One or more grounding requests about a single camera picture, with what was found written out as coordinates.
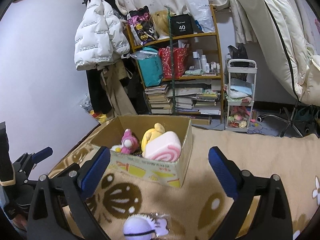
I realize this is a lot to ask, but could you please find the black box number 40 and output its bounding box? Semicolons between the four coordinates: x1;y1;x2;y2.
170;14;194;36

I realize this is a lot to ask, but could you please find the green pole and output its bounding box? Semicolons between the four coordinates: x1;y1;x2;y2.
164;5;176;115

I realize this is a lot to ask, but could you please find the beige patterned plush rug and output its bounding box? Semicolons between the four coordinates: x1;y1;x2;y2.
51;115;319;239

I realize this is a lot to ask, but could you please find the white plastic bag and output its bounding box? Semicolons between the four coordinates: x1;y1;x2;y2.
185;0;215;33

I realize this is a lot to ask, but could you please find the red gift bag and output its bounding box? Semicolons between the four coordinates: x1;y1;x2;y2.
158;47;188;80

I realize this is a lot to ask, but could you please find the clear bag with purple item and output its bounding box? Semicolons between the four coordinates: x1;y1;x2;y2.
143;212;170;237

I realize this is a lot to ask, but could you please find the black pink printed bag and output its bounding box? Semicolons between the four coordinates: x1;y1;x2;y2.
127;5;157;46

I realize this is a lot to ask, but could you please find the pink bear plush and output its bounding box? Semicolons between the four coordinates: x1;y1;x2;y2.
111;128;139;154

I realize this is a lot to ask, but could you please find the teal shopping bag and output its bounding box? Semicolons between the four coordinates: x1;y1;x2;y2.
137;47;164;87

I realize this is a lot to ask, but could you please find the pink white roll cushion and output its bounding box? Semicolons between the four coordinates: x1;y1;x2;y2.
143;131;182;162

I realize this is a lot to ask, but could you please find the white rolling cart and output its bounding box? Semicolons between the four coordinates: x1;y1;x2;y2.
224;59;258;133

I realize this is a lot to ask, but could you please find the white puffer jacket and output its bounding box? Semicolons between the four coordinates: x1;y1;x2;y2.
74;0;130;71

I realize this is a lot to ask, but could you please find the wooden bookshelf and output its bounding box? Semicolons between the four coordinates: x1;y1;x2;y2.
124;4;225;124

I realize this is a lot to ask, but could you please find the beige hanging coat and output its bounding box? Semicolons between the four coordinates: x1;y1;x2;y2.
100;61;137;116

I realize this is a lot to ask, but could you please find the printed cardboard box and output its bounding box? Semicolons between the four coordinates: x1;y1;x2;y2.
91;115;193;188

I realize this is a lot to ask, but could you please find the purple haired doll plush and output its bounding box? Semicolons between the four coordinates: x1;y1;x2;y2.
123;215;155;240

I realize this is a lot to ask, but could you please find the yellow dog plush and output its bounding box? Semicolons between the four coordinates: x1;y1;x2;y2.
141;123;165;157

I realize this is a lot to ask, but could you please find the stack of books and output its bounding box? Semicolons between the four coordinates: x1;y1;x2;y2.
144;79;223;116

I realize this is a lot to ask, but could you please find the blonde wig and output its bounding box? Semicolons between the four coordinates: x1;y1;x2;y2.
151;10;169;37

